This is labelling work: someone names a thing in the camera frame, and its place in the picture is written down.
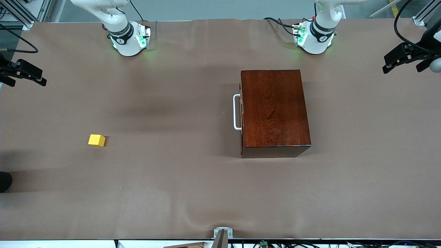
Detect black right arm base cable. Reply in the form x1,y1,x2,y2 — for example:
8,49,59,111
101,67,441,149
129,0,144,22

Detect brown table cloth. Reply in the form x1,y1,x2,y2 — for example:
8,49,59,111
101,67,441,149
0,18,441,240

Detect wooden drawer with white handle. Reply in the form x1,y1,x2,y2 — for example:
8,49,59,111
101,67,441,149
233,77,244,152

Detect aluminium frame profile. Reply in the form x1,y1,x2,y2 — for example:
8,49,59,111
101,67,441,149
0,0,52,31
412,0,441,27

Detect dark brown wooden cabinet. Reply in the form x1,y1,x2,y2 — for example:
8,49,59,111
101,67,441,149
240,70,312,158

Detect grey metal clamp bracket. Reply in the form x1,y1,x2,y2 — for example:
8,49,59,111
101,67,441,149
213,227,234,248

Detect black left arm base cables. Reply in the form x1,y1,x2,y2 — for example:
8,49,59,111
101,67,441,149
264,17,300,37

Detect black round object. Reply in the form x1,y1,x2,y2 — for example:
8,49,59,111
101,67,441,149
0,171,13,193

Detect yellow cube block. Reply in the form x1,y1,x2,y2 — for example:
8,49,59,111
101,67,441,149
88,134,106,148

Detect light wooden board piece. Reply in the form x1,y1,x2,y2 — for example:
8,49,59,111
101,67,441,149
165,242,204,248

